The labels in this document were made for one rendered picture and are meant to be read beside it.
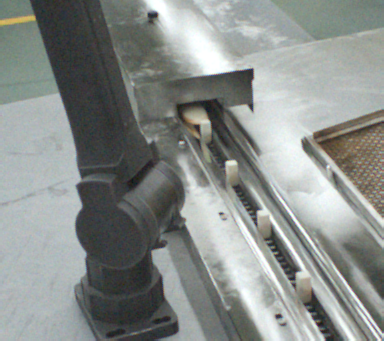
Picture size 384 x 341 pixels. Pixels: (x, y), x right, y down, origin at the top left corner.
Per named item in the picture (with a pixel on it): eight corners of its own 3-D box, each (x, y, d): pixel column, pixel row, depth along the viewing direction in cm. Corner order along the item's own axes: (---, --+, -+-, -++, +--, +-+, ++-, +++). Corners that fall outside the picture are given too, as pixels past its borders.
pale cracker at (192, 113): (173, 102, 147) (172, 96, 147) (196, 99, 148) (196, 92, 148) (187, 127, 139) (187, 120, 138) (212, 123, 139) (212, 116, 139)
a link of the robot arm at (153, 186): (112, 242, 104) (88, 268, 100) (101, 159, 99) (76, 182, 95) (189, 255, 100) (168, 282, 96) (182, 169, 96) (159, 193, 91)
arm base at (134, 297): (73, 295, 107) (103, 354, 97) (64, 234, 104) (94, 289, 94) (145, 276, 110) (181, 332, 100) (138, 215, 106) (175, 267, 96)
